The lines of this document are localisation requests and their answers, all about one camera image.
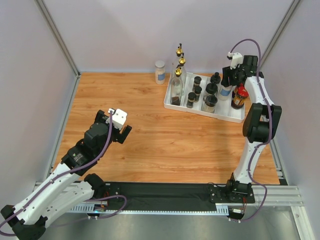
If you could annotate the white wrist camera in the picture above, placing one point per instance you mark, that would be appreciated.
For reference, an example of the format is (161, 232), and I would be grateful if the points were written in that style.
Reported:
(236, 59)
(118, 116)

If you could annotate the black lid glass spice jar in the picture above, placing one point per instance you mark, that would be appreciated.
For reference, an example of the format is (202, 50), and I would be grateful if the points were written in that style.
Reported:
(215, 79)

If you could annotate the aluminium corner post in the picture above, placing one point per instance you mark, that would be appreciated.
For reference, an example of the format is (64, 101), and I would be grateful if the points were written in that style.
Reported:
(57, 36)
(279, 30)

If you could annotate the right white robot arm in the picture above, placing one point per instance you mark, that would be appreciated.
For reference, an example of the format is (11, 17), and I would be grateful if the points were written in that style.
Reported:
(259, 127)

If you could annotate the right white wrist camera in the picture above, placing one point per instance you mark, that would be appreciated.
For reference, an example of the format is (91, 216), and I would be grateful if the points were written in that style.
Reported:
(236, 59)

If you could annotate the black base mat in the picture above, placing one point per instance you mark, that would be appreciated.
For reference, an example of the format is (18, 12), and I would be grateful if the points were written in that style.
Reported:
(167, 197)

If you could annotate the oil bottle dark sauce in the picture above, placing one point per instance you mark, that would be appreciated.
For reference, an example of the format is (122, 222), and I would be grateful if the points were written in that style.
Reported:
(176, 87)
(178, 54)

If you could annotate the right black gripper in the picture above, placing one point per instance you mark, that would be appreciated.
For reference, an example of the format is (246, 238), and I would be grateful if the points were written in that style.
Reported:
(227, 75)

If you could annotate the left aluminium corner post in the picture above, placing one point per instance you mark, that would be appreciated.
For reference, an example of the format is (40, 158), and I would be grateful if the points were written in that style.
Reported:
(57, 36)

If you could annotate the aluminium front rail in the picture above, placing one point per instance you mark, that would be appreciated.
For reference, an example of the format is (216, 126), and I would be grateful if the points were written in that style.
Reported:
(277, 195)

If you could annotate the white compartment tray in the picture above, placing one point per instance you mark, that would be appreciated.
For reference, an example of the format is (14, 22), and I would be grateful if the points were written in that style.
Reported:
(223, 109)

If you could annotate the oil bottle dark sauce back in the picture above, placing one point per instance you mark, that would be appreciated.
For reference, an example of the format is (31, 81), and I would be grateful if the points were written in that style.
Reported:
(176, 87)

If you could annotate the black label spice shaker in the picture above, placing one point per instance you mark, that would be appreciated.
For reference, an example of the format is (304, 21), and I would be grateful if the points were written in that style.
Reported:
(196, 82)

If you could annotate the clear oil bottle gold spout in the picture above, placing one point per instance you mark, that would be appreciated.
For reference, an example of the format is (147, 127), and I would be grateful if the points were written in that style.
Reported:
(182, 62)

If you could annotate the silver lid jar white beads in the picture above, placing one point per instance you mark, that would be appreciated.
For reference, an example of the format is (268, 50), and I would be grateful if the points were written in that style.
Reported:
(225, 92)

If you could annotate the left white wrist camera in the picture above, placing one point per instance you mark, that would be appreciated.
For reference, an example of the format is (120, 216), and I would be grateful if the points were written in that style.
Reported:
(118, 116)

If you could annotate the small black lid jar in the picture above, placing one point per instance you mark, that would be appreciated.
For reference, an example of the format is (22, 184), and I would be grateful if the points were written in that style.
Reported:
(190, 100)
(197, 91)

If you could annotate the right aluminium corner post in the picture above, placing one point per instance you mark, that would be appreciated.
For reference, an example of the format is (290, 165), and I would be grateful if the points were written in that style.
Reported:
(279, 30)

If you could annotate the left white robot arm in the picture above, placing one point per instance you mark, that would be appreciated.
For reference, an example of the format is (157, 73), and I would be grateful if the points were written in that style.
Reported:
(68, 185)

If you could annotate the oil bottle dark sauce front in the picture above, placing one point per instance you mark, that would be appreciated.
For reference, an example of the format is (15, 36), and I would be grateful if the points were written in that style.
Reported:
(178, 54)

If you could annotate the silver lid jar blue label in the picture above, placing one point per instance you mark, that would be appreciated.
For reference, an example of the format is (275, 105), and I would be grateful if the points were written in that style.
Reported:
(160, 72)

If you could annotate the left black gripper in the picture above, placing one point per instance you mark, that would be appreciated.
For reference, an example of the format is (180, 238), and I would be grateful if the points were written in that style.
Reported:
(124, 133)

